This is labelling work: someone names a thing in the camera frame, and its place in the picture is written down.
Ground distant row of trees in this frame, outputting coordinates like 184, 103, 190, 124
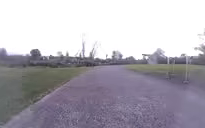
0, 44, 148, 69

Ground grey gravelly asphalt road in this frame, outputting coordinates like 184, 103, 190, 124
3, 64, 205, 128

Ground bare trees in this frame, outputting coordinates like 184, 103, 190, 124
74, 33, 101, 62

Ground row of pale posts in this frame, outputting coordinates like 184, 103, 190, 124
165, 55, 205, 85

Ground white building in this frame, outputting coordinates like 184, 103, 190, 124
141, 52, 160, 65

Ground grass field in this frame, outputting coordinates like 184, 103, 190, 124
0, 65, 94, 124
125, 63, 205, 81

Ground hedge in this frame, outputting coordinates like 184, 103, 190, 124
157, 55, 205, 66

